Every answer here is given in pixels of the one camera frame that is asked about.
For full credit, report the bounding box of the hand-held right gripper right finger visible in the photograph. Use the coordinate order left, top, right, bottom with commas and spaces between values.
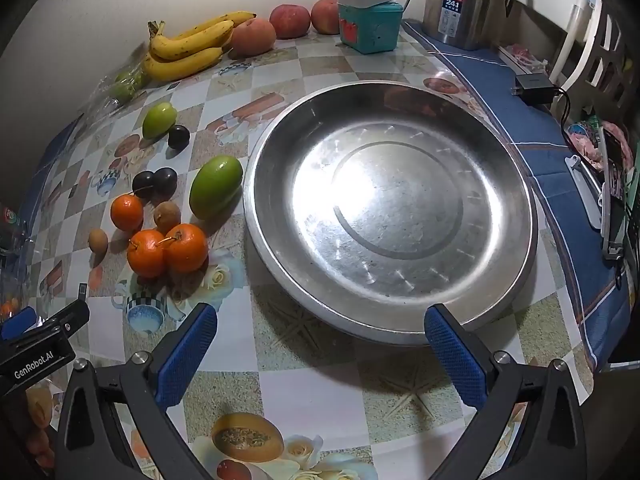
424, 304, 588, 480

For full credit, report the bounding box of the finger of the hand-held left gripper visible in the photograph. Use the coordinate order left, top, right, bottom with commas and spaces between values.
10, 300, 91, 349
0, 307, 37, 342

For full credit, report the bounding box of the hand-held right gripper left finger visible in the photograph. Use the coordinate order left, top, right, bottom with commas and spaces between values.
54, 302, 219, 480

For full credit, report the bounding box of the orange mandarin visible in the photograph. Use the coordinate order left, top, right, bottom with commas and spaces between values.
110, 195, 145, 232
164, 223, 209, 273
126, 230, 167, 279

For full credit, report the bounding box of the brown kiwi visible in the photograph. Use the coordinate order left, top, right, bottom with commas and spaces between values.
153, 201, 182, 229

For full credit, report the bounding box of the round steel basin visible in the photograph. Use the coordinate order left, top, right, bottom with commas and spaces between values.
243, 80, 540, 347

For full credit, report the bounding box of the small green jujube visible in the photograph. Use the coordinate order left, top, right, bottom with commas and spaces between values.
142, 102, 177, 140

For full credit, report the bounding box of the large green mango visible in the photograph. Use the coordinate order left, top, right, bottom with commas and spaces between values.
189, 155, 244, 220

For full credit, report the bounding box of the white phone stand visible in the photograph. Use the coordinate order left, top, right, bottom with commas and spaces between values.
565, 155, 608, 228

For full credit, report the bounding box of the bag of green fruit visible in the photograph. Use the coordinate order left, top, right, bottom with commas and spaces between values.
75, 57, 151, 126

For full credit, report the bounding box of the black phone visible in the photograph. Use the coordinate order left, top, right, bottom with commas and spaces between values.
600, 127, 631, 261

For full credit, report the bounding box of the blue tablecloth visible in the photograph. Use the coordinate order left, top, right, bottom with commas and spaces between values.
20, 17, 632, 373

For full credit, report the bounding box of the pink packet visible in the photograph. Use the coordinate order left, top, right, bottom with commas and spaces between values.
565, 120, 633, 166

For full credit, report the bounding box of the black charger adapter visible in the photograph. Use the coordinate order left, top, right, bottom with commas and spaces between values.
511, 74, 558, 107

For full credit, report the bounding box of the yellow banana bunch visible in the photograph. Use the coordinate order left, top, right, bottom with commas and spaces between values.
142, 10, 258, 82

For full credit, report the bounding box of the orange-red peach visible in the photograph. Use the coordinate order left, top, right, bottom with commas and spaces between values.
231, 17, 277, 57

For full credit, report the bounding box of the teal plastic box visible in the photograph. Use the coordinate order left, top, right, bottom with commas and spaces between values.
337, 1, 403, 55

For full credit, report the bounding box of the white chair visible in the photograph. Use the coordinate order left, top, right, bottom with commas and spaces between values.
510, 0, 631, 106

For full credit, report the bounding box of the red apple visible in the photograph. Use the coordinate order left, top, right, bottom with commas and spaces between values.
269, 4, 311, 40
311, 0, 342, 36

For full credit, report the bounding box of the black charger cable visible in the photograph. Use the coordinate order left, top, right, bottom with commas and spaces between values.
550, 87, 573, 136

